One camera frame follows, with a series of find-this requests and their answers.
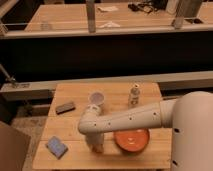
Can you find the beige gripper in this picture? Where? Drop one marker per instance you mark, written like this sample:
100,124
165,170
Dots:
93,139

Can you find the orange pepper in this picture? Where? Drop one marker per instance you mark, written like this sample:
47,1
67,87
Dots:
98,148

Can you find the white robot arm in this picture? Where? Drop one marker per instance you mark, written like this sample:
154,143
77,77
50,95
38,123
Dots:
190,117

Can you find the orange bowl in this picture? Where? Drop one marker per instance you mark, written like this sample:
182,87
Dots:
132,140

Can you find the blue sponge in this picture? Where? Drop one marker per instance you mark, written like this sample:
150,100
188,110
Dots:
56,147

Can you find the clear plastic cup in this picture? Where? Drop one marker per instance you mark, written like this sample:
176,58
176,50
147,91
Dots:
96,98

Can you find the dark rectangular block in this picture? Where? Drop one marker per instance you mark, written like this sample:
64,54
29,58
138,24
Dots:
65,108

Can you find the grey vertical post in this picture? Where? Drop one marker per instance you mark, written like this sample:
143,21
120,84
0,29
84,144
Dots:
90,9

